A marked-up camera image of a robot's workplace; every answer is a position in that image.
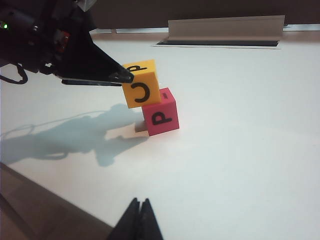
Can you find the white divider foot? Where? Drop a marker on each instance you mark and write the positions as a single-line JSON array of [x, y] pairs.
[[114, 31]]

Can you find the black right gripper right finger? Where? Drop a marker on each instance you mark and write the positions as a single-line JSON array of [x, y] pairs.
[[150, 222]]

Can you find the red foam letter block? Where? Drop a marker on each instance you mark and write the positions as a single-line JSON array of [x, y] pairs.
[[171, 106]]

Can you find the yellow foam letter block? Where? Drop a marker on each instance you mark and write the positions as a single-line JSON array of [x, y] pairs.
[[150, 75]]

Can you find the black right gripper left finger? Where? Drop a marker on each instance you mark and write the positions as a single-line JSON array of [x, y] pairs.
[[126, 222]]

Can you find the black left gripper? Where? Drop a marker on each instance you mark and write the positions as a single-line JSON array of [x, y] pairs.
[[37, 37]]

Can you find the grey fabric desk divider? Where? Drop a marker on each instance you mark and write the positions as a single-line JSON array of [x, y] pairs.
[[200, 10]]

